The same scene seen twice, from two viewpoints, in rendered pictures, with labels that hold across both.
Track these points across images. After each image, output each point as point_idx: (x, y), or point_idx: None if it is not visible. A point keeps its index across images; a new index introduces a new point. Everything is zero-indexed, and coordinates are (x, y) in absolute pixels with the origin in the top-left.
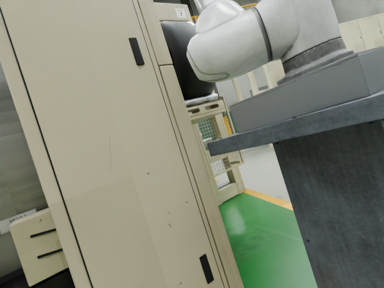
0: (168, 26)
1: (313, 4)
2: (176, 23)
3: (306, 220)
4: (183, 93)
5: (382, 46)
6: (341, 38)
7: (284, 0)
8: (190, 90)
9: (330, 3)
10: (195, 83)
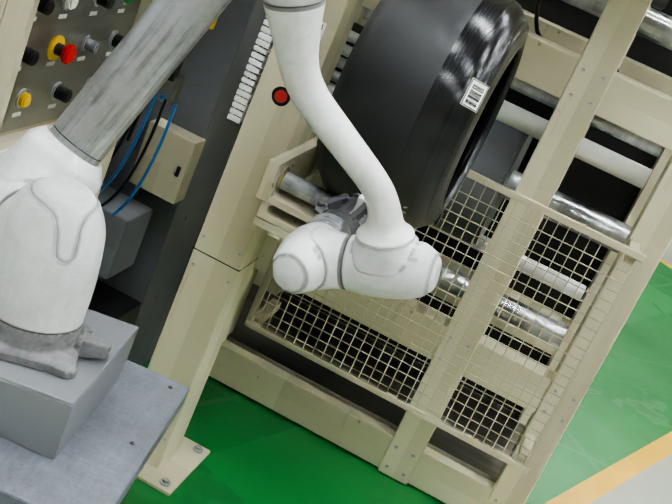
0: (387, 7)
1: (0, 258)
2: (409, 16)
3: None
4: (319, 171)
5: (61, 399)
6: (17, 329)
7: (0, 221)
8: (326, 178)
9: (23, 278)
10: (338, 176)
